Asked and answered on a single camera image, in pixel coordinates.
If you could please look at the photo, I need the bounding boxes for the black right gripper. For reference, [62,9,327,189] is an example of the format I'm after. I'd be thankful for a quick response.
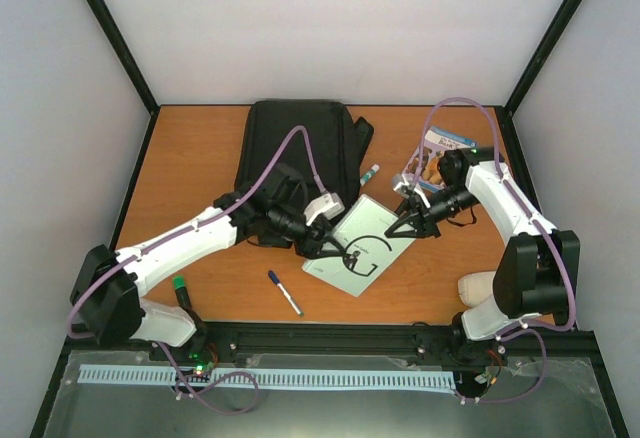
[384,184,480,237]

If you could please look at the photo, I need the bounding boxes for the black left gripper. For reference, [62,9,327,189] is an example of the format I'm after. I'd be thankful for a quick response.
[270,205,348,261]

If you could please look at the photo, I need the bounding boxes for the grey book with G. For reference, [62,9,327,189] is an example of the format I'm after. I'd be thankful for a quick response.
[302,195,414,297]

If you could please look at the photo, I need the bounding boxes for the white glue stick green cap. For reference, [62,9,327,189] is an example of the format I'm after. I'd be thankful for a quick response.
[359,164,380,187]

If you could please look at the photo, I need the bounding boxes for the dog picture book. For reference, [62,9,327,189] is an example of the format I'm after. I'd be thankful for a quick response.
[403,126,477,193]

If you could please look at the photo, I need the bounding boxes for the black student backpack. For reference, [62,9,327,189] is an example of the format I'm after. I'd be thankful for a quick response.
[234,99,375,248]

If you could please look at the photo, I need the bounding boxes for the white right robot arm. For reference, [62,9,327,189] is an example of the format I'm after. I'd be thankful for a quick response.
[385,147,580,341]

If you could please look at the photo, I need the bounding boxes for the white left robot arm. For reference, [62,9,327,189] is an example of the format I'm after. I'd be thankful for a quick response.
[70,164,346,361]

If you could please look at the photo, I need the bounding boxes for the blue capped pen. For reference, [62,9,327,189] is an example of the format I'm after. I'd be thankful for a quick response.
[268,270,304,317]

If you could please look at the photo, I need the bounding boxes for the beige cloth roll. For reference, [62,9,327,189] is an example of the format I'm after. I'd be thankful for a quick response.
[458,271,495,307]

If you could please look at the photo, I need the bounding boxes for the green capped black marker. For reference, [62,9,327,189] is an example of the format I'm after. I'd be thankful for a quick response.
[172,275,194,314]

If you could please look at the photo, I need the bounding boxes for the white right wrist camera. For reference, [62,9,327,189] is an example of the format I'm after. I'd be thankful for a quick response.
[392,173,431,208]

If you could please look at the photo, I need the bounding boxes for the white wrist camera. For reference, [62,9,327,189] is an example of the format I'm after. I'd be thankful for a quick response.
[304,193,345,226]
[392,173,431,208]

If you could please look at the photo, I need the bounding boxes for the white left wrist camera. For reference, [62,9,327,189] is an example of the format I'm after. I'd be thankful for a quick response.
[304,193,345,226]

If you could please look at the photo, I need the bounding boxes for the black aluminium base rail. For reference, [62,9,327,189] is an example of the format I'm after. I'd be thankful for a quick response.
[63,322,602,369]

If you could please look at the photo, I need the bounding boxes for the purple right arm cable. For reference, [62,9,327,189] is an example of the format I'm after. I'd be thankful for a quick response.
[417,96,579,405]

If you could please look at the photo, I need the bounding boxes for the black frame post right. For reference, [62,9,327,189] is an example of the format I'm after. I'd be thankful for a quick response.
[503,0,609,114]

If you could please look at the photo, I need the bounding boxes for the black frame post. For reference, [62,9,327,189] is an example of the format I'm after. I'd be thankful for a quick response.
[503,0,609,114]
[62,0,161,114]

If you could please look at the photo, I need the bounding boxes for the light blue cable duct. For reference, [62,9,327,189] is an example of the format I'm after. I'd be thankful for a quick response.
[77,364,456,393]

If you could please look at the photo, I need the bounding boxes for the black frame post left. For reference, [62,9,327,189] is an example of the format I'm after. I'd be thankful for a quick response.
[62,0,161,114]

